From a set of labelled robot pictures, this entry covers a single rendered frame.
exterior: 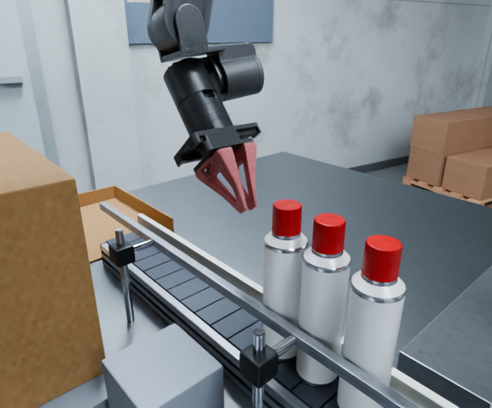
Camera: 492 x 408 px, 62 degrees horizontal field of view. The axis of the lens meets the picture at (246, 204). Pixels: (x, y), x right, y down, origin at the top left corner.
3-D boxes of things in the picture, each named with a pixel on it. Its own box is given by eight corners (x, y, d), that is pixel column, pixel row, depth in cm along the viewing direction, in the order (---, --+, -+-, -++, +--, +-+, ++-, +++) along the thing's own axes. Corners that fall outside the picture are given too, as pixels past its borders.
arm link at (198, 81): (157, 81, 55) (163, 54, 50) (202, 72, 58) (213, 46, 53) (176, 125, 54) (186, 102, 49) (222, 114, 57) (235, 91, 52)
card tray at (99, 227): (174, 233, 95) (173, 218, 94) (61, 274, 79) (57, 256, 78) (116, 197, 116) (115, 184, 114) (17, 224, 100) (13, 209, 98)
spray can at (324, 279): (346, 372, 50) (366, 219, 42) (320, 396, 46) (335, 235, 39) (313, 350, 53) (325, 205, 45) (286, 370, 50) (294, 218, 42)
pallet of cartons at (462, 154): (562, 197, 340) (587, 120, 315) (468, 219, 300) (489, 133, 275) (480, 171, 406) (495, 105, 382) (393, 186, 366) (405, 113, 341)
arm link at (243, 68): (148, 19, 53) (171, 5, 46) (224, 10, 59) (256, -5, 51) (171, 111, 57) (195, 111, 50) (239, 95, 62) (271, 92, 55)
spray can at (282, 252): (309, 349, 53) (320, 204, 45) (282, 369, 50) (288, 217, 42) (280, 329, 57) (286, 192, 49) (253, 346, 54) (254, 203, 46)
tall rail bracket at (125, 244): (166, 309, 69) (158, 221, 63) (126, 329, 64) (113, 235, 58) (156, 301, 71) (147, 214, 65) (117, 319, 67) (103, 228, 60)
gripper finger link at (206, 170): (288, 191, 50) (256, 125, 52) (243, 206, 46) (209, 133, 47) (258, 211, 55) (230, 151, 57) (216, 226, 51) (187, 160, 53)
